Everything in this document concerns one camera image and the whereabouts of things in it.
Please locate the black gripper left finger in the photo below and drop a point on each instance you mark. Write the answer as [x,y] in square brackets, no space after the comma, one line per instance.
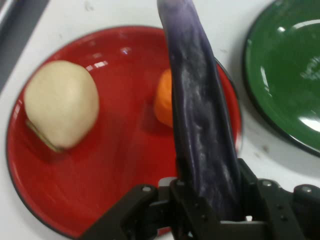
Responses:
[155,215]

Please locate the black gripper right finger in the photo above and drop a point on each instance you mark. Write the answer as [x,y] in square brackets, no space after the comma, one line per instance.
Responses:
[272,207]

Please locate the purple toy eggplant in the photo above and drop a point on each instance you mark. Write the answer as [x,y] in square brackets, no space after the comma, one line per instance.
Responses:
[200,117]

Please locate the red plate with black rim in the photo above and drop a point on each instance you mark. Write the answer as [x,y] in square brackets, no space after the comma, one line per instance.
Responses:
[105,180]

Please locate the orange toy tangerine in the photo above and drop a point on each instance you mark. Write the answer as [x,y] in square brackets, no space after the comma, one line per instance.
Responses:
[163,100]

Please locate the green plate with white script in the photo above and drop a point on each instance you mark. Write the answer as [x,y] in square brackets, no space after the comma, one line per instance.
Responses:
[287,82]

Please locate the cream toy bun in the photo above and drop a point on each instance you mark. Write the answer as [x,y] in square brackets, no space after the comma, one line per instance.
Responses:
[61,105]

